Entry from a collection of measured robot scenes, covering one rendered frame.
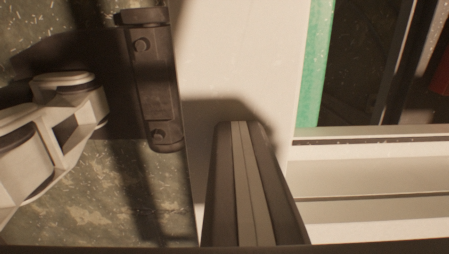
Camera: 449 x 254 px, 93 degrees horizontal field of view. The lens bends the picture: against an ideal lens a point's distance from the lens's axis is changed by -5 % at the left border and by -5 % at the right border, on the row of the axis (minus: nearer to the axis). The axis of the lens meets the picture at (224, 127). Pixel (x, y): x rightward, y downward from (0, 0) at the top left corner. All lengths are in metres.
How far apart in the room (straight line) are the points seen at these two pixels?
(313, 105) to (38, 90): 0.87
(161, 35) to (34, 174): 0.55
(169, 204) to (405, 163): 1.43
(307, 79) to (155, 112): 0.82
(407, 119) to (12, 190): 0.82
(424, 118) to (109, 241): 1.92
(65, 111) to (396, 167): 0.67
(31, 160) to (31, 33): 0.80
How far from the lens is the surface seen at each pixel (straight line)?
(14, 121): 0.62
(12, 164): 0.59
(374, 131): 0.19
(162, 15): 0.86
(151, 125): 0.95
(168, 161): 1.31
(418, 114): 0.63
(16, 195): 0.60
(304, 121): 0.18
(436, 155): 0.23
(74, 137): 0.78
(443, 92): 0.58
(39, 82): 0.93
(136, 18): 0.86
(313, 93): 0.17
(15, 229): 2.32
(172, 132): 0.96
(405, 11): 0.58
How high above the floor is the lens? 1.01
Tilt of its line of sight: 62 degrees down
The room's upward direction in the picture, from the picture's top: 180 degrees clockwise
